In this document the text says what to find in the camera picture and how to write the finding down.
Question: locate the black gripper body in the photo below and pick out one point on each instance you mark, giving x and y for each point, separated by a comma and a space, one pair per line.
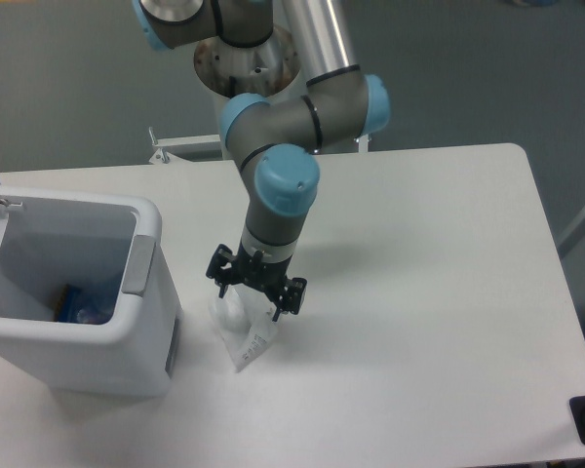
253, 271

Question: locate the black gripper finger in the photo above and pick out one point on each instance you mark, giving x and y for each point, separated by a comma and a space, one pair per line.
290, 297
223, 269

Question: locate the white plastic wrapper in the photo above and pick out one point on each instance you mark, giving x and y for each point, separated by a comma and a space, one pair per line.
244, 320

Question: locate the clear crushed plastic bottle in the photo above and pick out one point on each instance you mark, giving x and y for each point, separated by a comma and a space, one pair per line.
92, 309

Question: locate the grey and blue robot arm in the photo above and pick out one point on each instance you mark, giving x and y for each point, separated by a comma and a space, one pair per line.
273, 145

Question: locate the white trash can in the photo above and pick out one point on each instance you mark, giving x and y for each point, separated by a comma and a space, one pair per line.
102, 244

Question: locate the blue yellow snack packet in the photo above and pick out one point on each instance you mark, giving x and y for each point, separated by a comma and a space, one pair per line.
66, 307

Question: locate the white right table bracket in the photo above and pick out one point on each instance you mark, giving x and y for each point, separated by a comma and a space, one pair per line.
362, 144

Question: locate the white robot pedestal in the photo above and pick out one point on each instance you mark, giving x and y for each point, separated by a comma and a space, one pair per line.
271, 69

